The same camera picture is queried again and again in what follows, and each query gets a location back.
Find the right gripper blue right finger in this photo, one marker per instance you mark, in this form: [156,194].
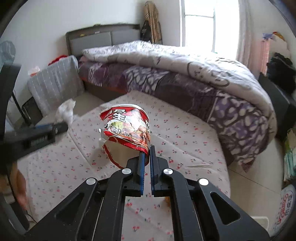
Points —
[159,185]

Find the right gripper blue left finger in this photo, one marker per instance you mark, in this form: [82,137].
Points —
[135,183]

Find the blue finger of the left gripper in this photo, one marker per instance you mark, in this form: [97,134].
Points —
[57,128]

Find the white tissue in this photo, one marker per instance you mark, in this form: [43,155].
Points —
[65,112]

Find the white plastic trash bin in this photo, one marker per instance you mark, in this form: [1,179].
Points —
[262,220]

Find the person's left hand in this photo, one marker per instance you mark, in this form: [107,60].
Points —
[18,184]

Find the small black bin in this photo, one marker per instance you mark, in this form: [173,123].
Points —
[31,111]

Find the grey checked covered nightstand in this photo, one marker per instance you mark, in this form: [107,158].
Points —
[56,84]

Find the bed headboard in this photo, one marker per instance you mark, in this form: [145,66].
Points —
[100,36]

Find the standing fan covered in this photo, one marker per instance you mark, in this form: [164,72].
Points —
[7,53]

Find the purple white quilt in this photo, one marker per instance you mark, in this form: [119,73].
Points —
[219,91]

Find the lower Ganten water box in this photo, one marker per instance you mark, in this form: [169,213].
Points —
[283,227]

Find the stack of books on floor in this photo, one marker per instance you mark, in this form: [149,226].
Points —
[289,158]

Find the plaid coat hanging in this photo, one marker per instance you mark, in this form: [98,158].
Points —
[151,29]

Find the black leather ottoman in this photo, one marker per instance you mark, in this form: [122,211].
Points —
[284,106]

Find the pink curtain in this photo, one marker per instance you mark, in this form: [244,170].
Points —
[252,15]

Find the black clothes pile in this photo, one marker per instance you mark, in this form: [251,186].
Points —
[280,71]

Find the window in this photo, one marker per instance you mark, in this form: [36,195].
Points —
[211,26]

